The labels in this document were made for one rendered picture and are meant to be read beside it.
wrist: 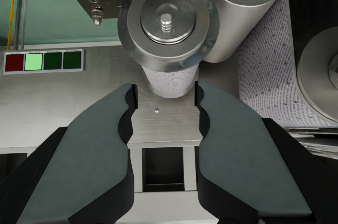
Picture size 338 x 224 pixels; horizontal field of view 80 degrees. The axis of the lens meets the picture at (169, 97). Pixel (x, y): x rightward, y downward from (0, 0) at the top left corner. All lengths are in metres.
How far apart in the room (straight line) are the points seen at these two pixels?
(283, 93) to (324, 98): 0.05
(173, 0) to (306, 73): 0.21
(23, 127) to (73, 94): 0.17
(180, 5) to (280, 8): 0.17
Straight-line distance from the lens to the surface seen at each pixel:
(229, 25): 0.38
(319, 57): 0.36
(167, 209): 0.64
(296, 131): 0.65
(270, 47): 0.41
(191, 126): 0.60
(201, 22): 0.30
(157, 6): 0.30
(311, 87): 0.34
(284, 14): 0.38
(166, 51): 0.28
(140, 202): 0.64
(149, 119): 0.60
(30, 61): 0.76
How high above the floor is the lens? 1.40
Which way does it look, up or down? 9 degrees down
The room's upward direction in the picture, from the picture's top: 178 degrees clockwise
